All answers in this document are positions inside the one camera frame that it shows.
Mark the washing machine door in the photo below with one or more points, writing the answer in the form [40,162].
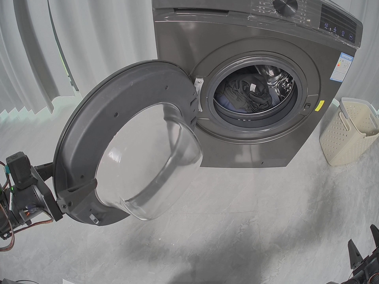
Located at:
[88,114]

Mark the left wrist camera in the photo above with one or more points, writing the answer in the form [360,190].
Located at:
[18,169]

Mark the cream laundry basket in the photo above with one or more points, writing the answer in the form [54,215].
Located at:
[340,140]

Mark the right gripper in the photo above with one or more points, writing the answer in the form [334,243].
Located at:
[370,271]

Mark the grey washing machine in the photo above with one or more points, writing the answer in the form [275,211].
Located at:
[237,40]

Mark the white curtain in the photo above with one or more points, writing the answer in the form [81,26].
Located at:
[17,55]
[112,25]

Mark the heap of dark clothes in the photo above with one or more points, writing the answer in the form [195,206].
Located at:
[245,95]

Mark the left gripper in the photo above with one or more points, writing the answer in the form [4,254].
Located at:
[32,200]

